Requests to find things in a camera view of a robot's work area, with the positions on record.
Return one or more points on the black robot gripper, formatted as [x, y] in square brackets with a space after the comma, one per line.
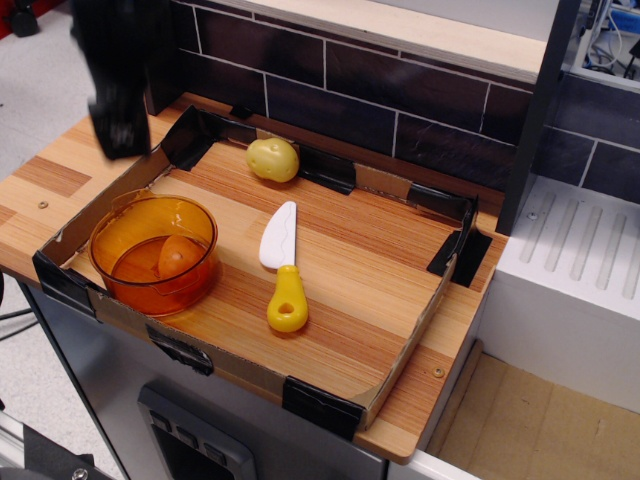
[116, 38]

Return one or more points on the orange plastic toy carrot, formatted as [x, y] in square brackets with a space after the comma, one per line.
[178, 254]

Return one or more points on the orange transparent plastic pot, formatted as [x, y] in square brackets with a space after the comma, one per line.
[154, 254]

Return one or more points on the cardboard fence with black tape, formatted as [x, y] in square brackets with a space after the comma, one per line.
[392, 284]

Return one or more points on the yellow plastic toy potato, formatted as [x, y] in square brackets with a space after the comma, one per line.
[273, 159]

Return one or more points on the grey toy oven panel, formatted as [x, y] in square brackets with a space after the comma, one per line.
[190, 447]

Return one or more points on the white toy sink drainboard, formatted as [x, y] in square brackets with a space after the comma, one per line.
[563, 303]

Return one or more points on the dark grey shelf post left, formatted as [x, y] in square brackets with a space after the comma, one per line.
[173, 33]

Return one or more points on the dark grey shelf post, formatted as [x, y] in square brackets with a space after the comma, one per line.
[173, 33]
[546, 85]

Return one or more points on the toy knife yellow handle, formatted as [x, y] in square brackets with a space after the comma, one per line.
[288, 310]

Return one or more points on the dark grey shelf post right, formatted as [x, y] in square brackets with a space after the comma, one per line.
[546, 85]

